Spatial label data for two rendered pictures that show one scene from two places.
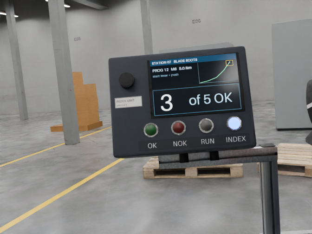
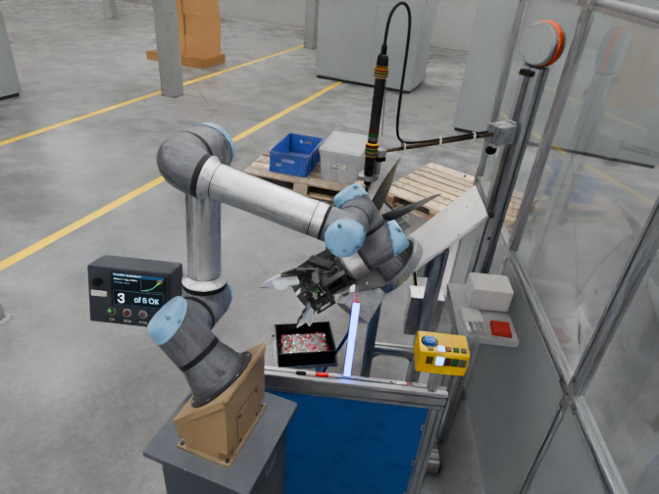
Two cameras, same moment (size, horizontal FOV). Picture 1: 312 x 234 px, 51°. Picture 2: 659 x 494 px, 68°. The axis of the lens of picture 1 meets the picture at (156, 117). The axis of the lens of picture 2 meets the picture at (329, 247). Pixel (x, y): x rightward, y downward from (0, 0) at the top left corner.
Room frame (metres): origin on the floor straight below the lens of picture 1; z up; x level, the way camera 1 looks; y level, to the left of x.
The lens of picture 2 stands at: (-0.59, -0.63, 2.15)
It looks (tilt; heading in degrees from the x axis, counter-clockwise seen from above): 32 degrees down; 359
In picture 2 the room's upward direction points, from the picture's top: 5 degrees clockwise
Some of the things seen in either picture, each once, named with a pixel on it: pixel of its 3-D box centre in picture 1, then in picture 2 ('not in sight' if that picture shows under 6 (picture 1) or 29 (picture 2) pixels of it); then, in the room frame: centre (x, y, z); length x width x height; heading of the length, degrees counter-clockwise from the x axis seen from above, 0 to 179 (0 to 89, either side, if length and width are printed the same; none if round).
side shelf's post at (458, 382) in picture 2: not in sight; (458, 382); (1.07, -1.32, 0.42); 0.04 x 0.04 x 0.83; 87
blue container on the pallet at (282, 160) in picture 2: not in sight; (297, 154); (4.20, -0.29, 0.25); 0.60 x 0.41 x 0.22; 166
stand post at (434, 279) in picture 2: not in sight; (418, 350); (1.10, -1.11, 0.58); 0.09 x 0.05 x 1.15; 177
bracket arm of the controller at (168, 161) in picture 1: (216, 156); not in sight; (0.65, -0.12, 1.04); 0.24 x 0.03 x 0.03; 87
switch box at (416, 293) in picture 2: not in sight; (423, 312); (1.19, -1.11, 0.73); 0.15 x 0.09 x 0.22; 87
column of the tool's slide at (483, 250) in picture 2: not in sight; (480, 264); (1.36, -1.37, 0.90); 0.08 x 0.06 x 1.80; 32
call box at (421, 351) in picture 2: not in sight; (440, 354); (0.61, -1.04, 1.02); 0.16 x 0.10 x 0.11; 87
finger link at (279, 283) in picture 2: not in sight; (279, 284); (0.34, -0.54, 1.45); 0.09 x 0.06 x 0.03; 99
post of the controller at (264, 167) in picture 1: (269, 191); not in sight; (0.65, -0.22, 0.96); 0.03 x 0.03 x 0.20; 87
